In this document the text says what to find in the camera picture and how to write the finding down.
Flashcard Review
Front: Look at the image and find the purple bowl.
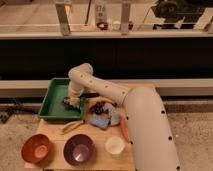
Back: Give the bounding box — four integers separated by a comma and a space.
63, 134, 95, 166

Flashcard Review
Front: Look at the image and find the yellow banana toy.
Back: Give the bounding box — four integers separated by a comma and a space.
61, 120, 85, 135

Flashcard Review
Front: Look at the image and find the white paper cup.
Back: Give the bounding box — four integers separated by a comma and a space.
105, 136, 125, 155

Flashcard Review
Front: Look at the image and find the blue cloth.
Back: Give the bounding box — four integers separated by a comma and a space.
89, 102, 121, 130

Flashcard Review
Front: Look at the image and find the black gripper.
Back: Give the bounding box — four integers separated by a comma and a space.
62, 97, 80, 108

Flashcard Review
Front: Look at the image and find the black cable on floor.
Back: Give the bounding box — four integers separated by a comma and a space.
0, 98, 38, 124

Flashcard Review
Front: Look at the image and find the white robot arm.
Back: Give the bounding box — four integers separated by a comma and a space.
68, 63, 181, 171

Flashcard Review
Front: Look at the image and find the red bowl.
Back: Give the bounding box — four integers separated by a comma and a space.
21, 134, 51, 164

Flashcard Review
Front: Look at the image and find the black machine in background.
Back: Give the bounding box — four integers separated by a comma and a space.
151, 0, 205, 29

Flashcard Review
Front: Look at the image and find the orange carrot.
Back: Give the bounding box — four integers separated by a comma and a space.
120, 117, 130, 143

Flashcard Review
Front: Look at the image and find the dark grape bunch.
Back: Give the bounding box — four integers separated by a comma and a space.
90, 102, 104, 115

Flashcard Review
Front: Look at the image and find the green plastic tray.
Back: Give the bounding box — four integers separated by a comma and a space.
38, 78, 85, 121

